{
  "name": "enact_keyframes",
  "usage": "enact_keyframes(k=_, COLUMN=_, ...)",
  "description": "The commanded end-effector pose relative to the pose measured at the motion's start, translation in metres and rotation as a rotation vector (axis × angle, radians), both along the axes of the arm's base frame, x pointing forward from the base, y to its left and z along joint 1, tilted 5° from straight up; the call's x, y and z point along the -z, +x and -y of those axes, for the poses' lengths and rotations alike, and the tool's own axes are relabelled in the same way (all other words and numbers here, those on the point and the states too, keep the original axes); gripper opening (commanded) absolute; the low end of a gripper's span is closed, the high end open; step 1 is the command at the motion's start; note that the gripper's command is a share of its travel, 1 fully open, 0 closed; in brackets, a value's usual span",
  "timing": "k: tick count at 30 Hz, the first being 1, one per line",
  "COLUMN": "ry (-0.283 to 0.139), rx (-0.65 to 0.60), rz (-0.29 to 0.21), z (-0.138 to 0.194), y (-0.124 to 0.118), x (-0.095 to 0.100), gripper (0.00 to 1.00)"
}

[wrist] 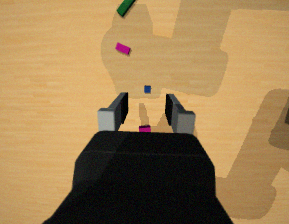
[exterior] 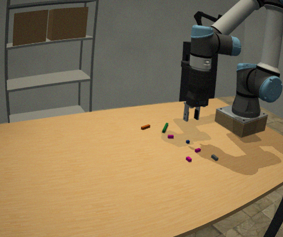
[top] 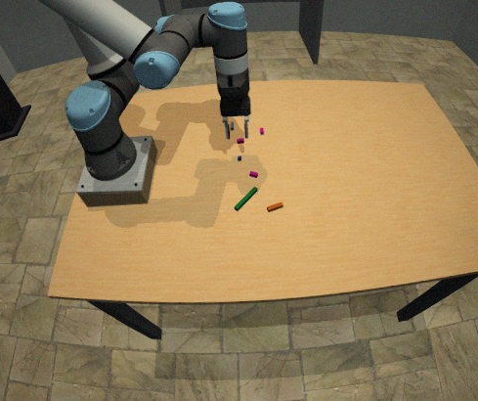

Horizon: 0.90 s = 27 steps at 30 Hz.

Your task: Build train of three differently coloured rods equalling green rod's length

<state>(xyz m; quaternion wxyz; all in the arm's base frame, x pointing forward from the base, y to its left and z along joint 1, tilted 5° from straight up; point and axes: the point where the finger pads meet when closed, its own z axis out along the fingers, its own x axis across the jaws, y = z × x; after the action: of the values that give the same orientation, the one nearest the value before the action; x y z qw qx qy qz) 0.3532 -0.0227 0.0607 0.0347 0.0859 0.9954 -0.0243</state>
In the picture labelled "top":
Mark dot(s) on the green rod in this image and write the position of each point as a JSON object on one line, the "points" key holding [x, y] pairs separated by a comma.
{"points": [[245, 199]]}

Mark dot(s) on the orange rod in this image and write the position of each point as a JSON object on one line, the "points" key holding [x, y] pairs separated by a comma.
{"points": [[274, 206]]}

